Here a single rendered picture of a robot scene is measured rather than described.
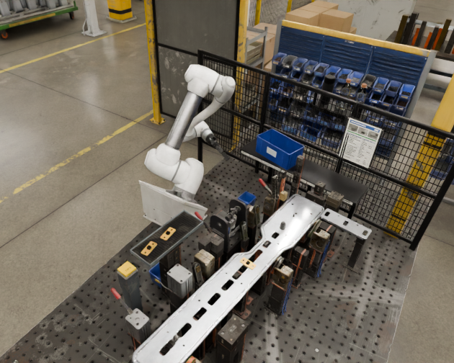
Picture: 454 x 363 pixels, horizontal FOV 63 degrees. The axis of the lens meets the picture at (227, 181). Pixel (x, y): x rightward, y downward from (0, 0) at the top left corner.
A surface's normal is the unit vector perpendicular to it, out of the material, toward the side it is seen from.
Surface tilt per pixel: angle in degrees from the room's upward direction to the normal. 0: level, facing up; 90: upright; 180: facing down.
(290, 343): 0
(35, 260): 0
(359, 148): 90
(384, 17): 90
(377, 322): 0
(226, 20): 91
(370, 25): 90
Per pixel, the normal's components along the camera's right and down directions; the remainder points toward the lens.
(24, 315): 0.05, -0.78
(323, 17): -0.59, 0.48
